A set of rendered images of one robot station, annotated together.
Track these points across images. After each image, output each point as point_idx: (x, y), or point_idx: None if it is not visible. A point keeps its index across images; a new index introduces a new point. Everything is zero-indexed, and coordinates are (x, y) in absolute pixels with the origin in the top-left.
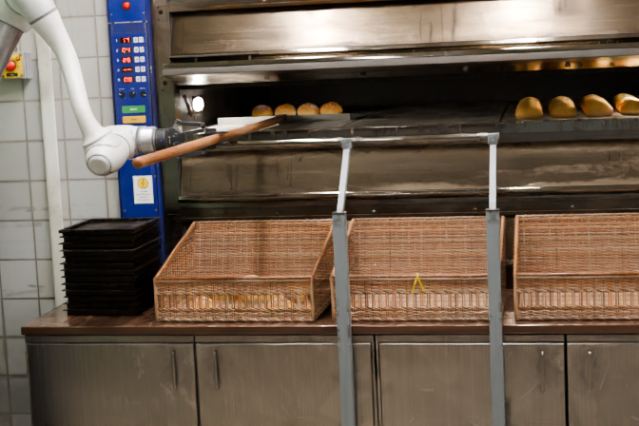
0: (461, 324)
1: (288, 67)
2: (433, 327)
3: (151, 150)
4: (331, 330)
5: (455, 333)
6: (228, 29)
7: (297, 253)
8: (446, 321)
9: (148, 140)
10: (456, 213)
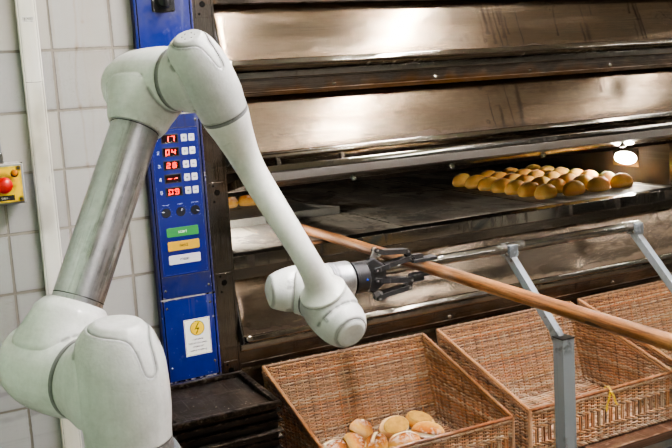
0: (656, 432)
1: (396, 164)
2: (635, 443)
3: (353, 294)
4: None
5: (653, 443)
6: (293, 120)
7: (389, 380)
8: (633, 432)
9: (354, 281)
10: (523, 305)
